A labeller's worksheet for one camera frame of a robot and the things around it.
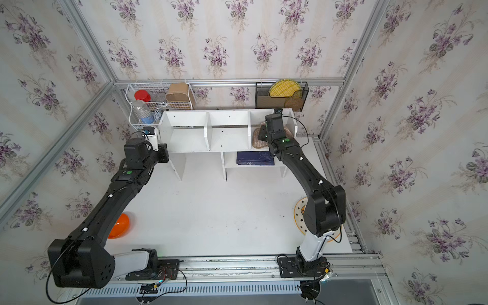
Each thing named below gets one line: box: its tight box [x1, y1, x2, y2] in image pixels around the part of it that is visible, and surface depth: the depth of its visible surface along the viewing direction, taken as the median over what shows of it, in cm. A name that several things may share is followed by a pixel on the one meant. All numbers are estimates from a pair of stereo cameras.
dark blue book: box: [236, 151, 275, 166], surface depth 92 cm
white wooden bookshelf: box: [158, 108, 299, 182], surface depth 86 cm
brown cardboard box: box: [165, 82, 190, 102], surface depth 91 cm
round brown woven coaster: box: [284, 96, 304, 112], surface depth 98 cm
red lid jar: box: [134, 89, 152, 103], surface depth 94 cm
